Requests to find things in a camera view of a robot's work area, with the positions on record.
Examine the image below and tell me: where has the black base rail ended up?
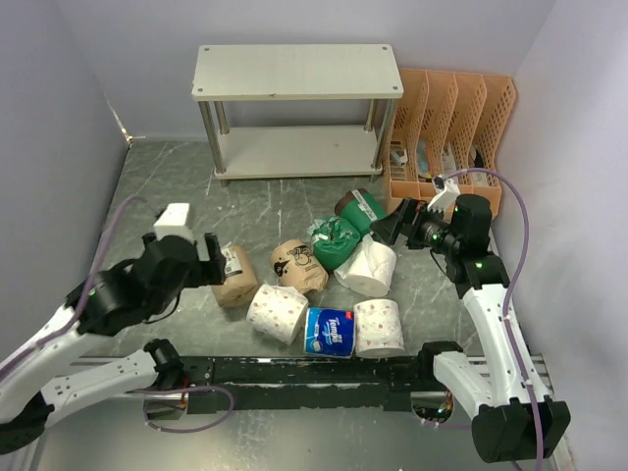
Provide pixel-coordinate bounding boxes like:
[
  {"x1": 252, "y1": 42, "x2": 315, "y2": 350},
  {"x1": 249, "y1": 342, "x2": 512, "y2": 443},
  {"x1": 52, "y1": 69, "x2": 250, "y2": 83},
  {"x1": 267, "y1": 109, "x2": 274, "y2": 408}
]
[{"x1": 141, "y1": 353, "x2": 462, "y2": 416}]

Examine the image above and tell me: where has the brown roll with QR label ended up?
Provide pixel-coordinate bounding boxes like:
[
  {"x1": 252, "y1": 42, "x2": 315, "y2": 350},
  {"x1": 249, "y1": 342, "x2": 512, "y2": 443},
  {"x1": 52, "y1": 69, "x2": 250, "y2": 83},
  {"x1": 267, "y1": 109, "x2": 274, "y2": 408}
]
[{"x1": 212, "y1": 244, "x2": 259, "y2": 308}]

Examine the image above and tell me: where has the brown roll with cartoon print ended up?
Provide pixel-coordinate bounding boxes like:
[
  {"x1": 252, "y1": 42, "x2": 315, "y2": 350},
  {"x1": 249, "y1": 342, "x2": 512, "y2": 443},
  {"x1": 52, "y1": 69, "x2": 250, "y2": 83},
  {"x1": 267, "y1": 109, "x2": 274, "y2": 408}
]
[{"x1": 271, "y1": 239, "x2": 329, "y2": 294}]

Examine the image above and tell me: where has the white two-tier shelf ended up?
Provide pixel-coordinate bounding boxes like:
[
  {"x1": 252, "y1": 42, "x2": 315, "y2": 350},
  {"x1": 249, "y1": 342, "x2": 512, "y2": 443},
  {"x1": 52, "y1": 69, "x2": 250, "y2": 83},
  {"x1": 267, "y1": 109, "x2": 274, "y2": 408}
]
[{"x1": 191, "y1": 44, "x2": 403, "y2": 185}]

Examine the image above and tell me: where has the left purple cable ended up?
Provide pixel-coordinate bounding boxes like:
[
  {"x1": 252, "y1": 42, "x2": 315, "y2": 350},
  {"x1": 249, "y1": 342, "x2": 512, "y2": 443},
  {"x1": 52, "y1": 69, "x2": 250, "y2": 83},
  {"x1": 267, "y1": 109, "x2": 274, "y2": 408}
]
[{"x1": 0, "y1": 195, "x2": 236, "y2": 435}]

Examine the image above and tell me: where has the green roll with torn top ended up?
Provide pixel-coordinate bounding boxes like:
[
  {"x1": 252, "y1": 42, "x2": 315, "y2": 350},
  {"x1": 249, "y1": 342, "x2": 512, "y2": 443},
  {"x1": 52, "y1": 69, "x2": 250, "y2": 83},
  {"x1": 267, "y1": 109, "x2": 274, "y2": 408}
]
[{"x1": 307, "y1": 216, "x2": 362, "y2": 272}]

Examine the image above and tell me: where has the blue Tempo tissue roll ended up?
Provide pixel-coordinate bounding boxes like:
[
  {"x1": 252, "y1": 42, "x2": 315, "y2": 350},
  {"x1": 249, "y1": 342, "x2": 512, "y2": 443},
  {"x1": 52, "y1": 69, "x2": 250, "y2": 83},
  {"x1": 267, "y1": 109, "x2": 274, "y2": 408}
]
[{"x1": 304, "y1": 307, "x2": 355, "y2": 358}]

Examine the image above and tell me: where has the green roll with brown end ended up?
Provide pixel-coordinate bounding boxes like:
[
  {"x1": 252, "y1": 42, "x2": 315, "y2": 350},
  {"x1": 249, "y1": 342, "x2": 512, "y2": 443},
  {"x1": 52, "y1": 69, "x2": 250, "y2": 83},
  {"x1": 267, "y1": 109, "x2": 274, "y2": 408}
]
[{"x1": 335, "y1": 187, "x2": 386, "y2": 236}]

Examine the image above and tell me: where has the plain white paper roll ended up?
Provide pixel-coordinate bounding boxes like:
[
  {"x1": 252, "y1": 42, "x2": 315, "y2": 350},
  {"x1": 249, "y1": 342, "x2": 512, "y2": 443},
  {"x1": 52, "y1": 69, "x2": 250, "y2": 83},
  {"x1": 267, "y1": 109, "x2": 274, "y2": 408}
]
[{"x1": 334, "y1": 235, "x2": 397, "y2": 297}]

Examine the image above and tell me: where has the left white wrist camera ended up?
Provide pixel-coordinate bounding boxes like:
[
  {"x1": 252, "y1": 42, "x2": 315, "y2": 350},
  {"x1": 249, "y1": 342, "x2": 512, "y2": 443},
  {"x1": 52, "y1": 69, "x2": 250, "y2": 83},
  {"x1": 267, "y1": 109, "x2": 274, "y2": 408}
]
[{"x1": 153, "y1": 203, "x2": 194, "y2": 243}]

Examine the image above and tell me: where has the orange plastic file organizer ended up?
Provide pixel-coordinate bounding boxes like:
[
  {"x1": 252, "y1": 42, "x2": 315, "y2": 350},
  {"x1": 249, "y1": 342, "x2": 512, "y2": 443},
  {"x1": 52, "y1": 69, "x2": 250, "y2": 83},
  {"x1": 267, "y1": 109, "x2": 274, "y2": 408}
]
[{"x1": 382, "y1": 68, "x2": 516, "y2": 212}]

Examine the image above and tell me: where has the floral white roll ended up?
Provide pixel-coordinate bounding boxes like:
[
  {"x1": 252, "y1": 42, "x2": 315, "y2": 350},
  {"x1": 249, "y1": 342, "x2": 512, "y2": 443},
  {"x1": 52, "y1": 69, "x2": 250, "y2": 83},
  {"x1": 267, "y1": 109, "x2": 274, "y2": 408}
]
[
  {"x1": 246, "y1": 284, "x2": 309, "y2": 344},
  {"x1": 353, "y1": 299, "x2": 405, "y2": 358}
]

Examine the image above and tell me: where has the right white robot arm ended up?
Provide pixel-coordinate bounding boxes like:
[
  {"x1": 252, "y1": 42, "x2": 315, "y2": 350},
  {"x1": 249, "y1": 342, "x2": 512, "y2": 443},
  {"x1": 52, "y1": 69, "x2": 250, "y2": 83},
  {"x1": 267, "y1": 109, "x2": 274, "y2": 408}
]
[{"x1": 370, "y1": 194, "x2": 571, "y2": 463}]

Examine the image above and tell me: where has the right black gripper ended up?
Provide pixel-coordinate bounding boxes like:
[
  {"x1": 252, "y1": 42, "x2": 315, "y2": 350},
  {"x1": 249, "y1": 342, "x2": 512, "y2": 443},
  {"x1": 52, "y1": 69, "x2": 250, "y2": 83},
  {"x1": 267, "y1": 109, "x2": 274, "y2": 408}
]
[{"x1": 369, "y1": 195, "x2": 460, "y2": 255}]

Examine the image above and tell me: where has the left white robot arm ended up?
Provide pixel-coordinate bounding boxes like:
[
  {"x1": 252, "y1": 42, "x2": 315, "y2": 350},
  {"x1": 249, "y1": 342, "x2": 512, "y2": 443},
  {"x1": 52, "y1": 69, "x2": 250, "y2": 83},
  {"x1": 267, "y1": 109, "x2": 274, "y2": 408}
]
[{"x1": 1, "y1": 233, "x2": 226, "y2": 454}]

